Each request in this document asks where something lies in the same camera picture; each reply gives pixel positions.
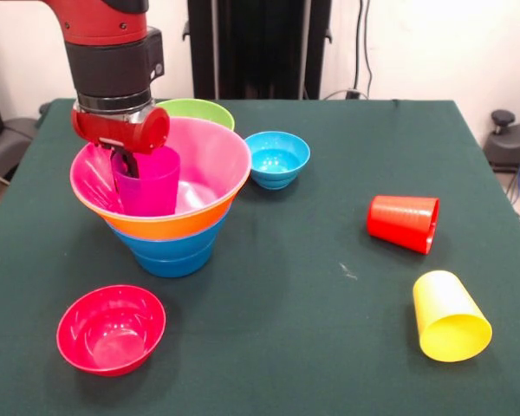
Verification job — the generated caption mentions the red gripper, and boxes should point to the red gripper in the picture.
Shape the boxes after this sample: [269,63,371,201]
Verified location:
[71,106,171,179]

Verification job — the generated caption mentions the purple cup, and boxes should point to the purple cup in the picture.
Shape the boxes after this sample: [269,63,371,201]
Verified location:
[111,146,182,218]

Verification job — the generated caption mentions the large orange bowl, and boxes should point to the large orange bowl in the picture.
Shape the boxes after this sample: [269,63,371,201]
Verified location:
[84,172,250,242]

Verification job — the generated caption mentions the large pink bowl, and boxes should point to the large pink bowl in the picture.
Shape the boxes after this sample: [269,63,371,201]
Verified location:
[69,116,253,220]

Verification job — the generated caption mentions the large blue bowl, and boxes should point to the large blue bowl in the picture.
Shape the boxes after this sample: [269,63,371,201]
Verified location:
[107,211,231,261]

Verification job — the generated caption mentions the red cup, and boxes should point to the red cup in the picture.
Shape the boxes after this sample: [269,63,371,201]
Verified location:
[366,194,441,256]

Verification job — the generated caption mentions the green bowl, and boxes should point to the green bowl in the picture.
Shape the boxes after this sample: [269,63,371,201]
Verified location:
[155,98,236,131]

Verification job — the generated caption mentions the ribbed blue bowl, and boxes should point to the ribbed blue bowl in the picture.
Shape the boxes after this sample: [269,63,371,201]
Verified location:
[133,244,215,278]

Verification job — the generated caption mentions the small light blue bowl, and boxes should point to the small light blue bowl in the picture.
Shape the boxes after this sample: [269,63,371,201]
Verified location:
[244,131,311,191]

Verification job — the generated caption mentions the small crimson bowl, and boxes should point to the small crimson bowl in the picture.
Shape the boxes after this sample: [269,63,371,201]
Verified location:
[55,284,167,377]

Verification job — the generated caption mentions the dark green tablecloth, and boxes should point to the dark green tablecloth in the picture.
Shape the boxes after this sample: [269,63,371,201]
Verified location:
[0,98,520,416]

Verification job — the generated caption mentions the yellow cup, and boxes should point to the yellow cup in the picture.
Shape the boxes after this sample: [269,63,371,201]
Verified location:
[412,270,493,363]

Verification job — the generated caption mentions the black pedestal leg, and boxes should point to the black pedestal leg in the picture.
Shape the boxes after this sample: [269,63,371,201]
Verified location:
[484,109,520,174]
[0,116,38,179]

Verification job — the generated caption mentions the black wall cables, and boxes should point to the black wall cables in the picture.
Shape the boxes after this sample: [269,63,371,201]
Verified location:
[324,0,374,101]

